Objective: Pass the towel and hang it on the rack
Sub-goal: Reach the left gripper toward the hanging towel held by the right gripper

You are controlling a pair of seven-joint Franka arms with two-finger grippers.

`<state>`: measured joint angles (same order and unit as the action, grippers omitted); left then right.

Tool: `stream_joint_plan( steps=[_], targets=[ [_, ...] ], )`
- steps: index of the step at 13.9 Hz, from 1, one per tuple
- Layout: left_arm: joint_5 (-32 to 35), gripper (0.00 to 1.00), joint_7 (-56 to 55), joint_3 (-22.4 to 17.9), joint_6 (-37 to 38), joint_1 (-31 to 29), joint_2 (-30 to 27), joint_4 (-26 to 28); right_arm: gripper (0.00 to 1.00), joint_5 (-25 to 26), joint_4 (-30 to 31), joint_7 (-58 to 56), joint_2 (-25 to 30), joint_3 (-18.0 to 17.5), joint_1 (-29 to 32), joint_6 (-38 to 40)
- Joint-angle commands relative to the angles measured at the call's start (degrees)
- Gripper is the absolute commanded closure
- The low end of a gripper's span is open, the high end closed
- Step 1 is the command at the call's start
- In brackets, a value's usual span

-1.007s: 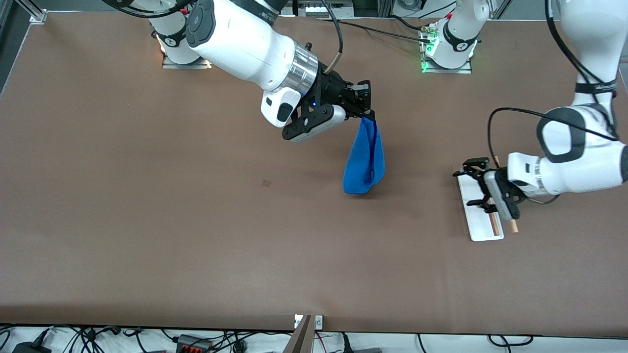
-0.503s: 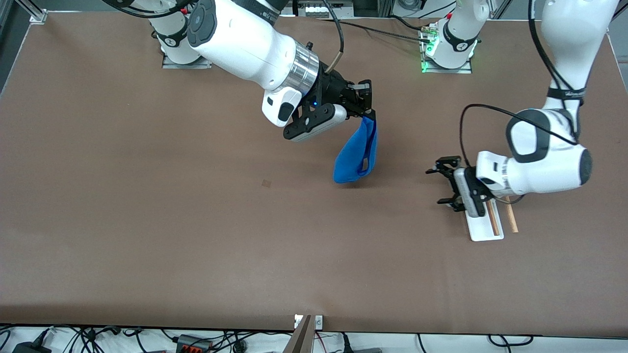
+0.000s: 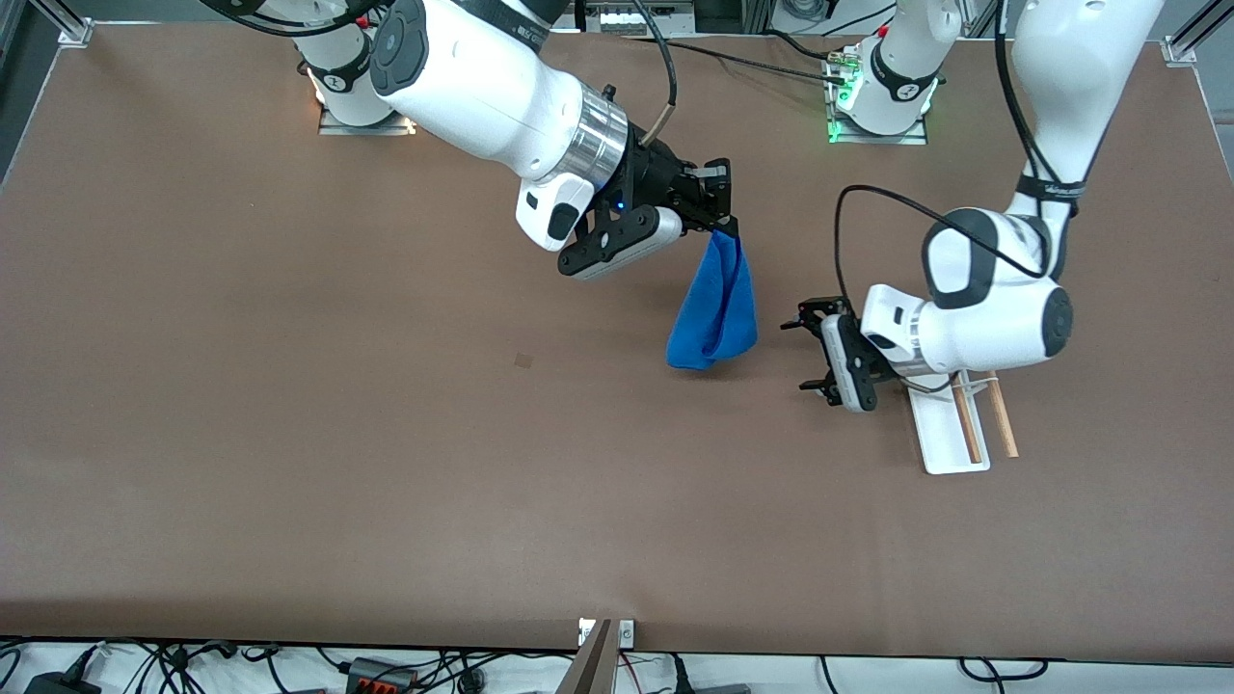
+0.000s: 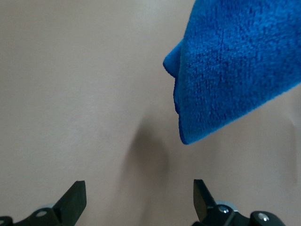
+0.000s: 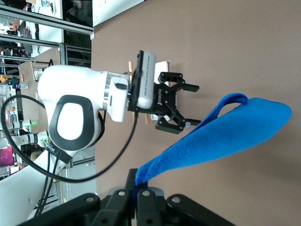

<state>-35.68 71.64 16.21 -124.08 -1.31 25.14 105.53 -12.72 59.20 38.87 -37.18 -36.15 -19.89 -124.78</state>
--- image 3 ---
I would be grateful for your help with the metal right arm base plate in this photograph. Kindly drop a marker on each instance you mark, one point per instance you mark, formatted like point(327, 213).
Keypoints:
point(333, 125)

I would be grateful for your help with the blue cloth towel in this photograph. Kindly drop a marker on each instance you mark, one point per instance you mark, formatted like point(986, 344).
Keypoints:
point(713, 308)

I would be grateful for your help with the white socket strip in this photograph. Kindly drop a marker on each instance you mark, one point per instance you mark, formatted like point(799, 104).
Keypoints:
point(627, 17)

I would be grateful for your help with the metal table corner bracket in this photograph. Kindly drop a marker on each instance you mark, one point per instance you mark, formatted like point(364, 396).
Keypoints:
point(1178, 50)

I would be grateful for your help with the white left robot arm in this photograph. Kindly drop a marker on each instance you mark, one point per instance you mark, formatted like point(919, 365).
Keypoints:
point(993, 318)

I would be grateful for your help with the grey aluminium profile post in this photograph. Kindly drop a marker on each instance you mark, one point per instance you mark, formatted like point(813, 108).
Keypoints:
point(590, 665)

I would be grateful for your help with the small metal edge bracket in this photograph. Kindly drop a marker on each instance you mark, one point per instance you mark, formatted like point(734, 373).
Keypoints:
point(627, 633)

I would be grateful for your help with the black power strip orange plugs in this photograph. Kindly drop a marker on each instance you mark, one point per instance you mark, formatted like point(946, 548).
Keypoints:
point(381, 675)

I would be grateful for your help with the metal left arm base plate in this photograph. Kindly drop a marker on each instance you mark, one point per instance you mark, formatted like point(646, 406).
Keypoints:
point(868, 139)

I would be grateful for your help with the black power adapter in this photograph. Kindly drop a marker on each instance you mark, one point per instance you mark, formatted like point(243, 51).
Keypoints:
point(58, 685)

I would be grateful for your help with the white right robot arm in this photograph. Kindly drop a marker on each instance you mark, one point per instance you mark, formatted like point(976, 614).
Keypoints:
point(482, 87)

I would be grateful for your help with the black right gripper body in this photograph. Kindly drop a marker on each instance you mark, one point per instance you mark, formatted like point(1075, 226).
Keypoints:
point(657, 180)

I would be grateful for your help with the white rack base tray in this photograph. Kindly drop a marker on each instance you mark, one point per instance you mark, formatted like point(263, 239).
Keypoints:
point(950, 434)

